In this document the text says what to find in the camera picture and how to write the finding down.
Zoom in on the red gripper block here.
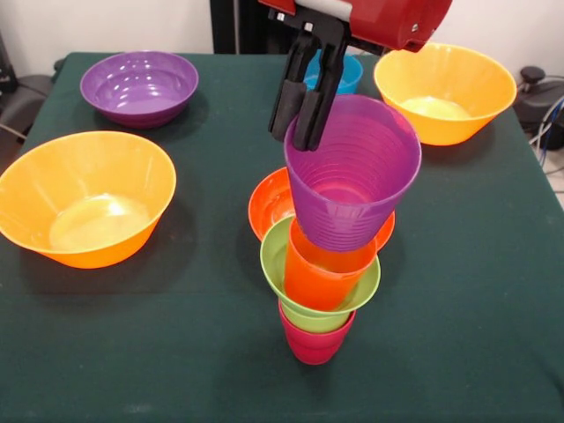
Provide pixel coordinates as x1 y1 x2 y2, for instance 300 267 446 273
257 0 455 152

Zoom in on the purple plastic cup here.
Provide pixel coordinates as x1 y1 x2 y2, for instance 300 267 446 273
283 93 423 252

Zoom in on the red plastic bowl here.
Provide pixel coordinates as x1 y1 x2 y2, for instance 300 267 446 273
248 167 397 253

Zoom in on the green plastic bowl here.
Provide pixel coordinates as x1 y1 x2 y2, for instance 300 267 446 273
259 215 382 316

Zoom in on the red plastic cup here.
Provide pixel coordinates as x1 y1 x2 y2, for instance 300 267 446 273
284 218 379 312

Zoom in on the green plastic cup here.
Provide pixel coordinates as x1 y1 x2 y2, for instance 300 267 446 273
279 301 357 334

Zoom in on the pink plastic cup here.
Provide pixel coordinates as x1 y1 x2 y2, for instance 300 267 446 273
278 303 357 366

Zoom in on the blue plastic bowl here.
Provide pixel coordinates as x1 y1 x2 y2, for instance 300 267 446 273
302 48 364 96

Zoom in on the large orange plastic bowl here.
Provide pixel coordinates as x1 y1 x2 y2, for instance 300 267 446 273
373 42 518 147
0 130 178 270

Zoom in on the purple plastic bowl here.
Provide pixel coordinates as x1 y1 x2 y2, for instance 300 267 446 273
78 50 200 130

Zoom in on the dark green table cloth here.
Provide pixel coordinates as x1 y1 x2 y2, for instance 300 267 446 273
0 51 564 423

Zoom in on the tangle of cables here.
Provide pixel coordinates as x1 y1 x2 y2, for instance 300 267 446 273
526 74 564 177

